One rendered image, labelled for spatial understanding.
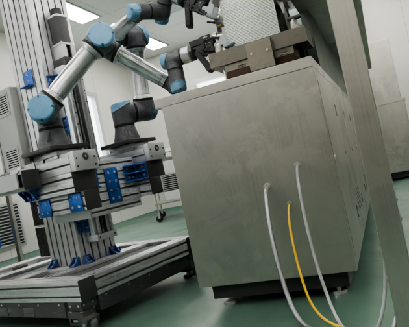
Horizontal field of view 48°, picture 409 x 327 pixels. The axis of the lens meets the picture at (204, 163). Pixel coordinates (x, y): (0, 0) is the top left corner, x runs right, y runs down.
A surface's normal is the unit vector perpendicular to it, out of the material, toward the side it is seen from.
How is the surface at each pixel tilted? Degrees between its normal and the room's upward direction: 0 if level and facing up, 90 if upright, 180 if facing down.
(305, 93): 90
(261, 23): 90
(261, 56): 90
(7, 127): 90
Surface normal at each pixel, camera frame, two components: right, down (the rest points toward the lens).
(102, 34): 0.24, -0.15
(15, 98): 0.80, -0.18
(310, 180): -0.36, 0.06
